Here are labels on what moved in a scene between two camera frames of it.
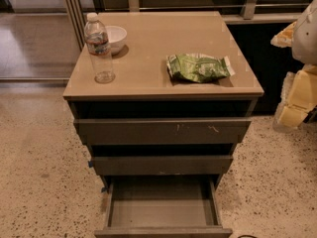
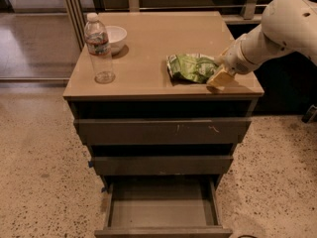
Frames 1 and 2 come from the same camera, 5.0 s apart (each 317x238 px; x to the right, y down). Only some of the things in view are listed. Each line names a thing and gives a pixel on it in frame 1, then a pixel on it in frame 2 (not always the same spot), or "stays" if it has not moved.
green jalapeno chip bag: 198,67 stays
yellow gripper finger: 298,97 to 223,79
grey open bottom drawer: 162,206 stays
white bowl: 117,36 stays
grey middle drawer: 158,166 stays
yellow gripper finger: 284,39 to 224,52
